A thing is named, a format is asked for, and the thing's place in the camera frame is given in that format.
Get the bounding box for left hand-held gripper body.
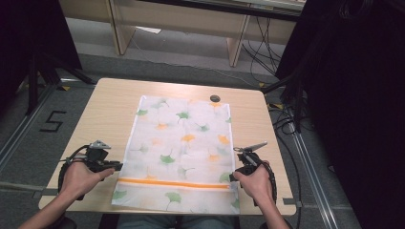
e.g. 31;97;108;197
83;139;114;174

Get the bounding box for black floor cables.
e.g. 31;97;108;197
267;103;304;229

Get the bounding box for metal floor rail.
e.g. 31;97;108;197
0;81;60;175
286;120;340;229

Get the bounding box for grey tape strip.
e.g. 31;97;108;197
31;186;59;200
282;197;304;208

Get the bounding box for light wooden desk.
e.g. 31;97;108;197
58;0;308;68

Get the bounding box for black curtain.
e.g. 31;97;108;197
274;0;405;229
0;0;83;111

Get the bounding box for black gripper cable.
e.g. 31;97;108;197
56;144;91;201
253;159;279;207

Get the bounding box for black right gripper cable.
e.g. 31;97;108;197
253;159;279;207

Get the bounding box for person's left hand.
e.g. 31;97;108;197
58;159;116;201

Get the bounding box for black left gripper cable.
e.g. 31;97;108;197
56;144;91;201

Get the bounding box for black metal stand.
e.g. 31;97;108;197
26;52;97;116
260;71;309;135

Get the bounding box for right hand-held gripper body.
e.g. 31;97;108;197
233;141;269;179

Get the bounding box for white leaf print cloth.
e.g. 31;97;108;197
111;94;242;216

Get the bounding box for white paper sheet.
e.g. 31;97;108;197
136;25;162;35

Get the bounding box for black cable bundle under desk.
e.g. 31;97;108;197
241;15;285;78

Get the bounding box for light wooden table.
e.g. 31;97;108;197
37;77;297;217

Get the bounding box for person's blue jeans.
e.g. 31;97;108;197
116;213;241;229

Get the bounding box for person's right hand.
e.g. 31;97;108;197
232;160;275;205

